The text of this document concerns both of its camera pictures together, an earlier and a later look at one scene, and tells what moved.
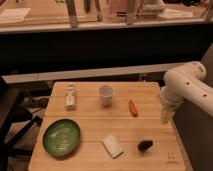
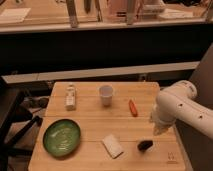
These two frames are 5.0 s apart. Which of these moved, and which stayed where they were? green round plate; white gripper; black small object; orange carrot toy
Moved: white gripper
Stayed: black small object; orange carrot toy; green round plate
